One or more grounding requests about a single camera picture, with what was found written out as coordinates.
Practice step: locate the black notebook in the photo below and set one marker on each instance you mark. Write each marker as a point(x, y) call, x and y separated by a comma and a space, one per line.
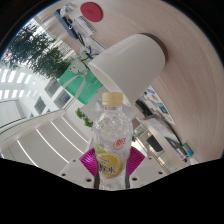
point(175, 146)

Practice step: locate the group of ceiling light strips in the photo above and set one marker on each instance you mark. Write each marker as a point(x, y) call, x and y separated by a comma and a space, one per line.
point(43, 138)

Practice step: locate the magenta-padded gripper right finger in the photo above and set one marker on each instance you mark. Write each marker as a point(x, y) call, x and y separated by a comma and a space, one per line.
point(145, 171)

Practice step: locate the small teal item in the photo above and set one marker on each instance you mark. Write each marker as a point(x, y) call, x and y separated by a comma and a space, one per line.
point(188, 150)

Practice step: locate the clear drink bottle yellow label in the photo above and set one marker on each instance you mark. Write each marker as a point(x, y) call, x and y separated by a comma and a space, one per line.
point(111, 146)

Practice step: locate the clear shaker bottle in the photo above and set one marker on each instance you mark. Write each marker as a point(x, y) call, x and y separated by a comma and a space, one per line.
point(98, 107)

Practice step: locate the black power adapter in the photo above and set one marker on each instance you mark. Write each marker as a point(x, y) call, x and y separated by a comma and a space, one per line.
point(143, 108)

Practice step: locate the colourful sticker sheet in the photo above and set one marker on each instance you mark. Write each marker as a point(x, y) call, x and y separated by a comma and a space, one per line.
point(158, 103)

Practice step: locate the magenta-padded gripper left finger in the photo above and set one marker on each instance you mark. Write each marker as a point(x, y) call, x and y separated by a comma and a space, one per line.
point(76, 173)

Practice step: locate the green plants on cabinet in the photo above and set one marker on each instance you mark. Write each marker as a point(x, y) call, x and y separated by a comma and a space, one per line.
point(84, 117)

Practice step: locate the flat round red coaster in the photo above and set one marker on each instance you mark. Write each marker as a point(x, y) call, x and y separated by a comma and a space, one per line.
point(91, 12)

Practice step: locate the row of green hedge plants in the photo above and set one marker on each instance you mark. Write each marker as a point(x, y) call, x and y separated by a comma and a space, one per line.
point(40, 56)

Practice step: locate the white mug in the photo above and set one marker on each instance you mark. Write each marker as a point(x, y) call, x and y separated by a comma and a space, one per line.
point(130, 66)

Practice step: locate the green tote bag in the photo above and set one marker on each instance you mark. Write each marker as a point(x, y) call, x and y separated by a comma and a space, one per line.
point(78, 80)

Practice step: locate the small white packet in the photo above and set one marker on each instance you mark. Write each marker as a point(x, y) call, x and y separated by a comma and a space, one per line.
point(70, 9)

